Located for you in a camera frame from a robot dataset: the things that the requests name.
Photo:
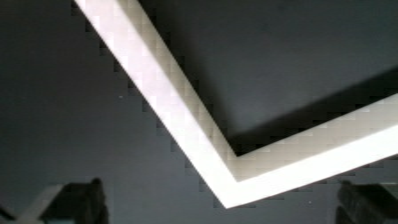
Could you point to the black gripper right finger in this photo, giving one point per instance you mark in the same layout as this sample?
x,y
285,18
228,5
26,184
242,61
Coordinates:
x,y
369,203

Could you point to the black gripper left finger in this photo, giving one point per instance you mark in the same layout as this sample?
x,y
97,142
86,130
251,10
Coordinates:
x,y
70,204

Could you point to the white workspace border frame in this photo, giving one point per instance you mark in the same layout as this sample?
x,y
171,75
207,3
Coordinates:
x,y
322,152

